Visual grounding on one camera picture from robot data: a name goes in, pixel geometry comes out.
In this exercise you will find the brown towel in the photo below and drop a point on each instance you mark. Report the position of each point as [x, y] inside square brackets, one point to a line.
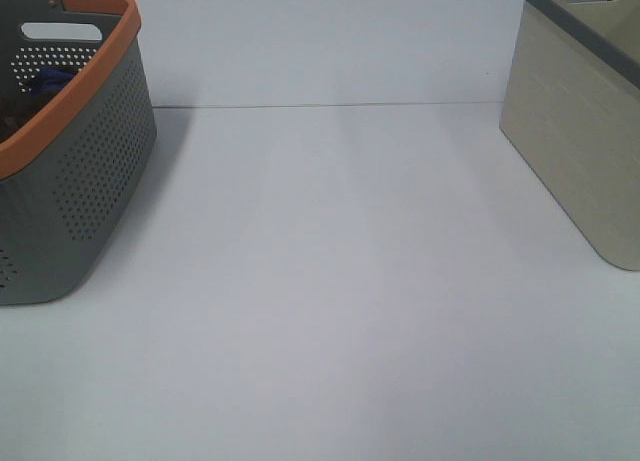
[13, 116]

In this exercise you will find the blue towel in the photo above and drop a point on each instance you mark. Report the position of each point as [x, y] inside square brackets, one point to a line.
[49, 79]

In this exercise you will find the grey basket with orange rim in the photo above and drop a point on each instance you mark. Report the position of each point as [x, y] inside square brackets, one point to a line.
[69, 173]

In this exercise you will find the beige bin with grey rim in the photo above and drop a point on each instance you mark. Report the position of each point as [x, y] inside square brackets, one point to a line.
[571, 110]

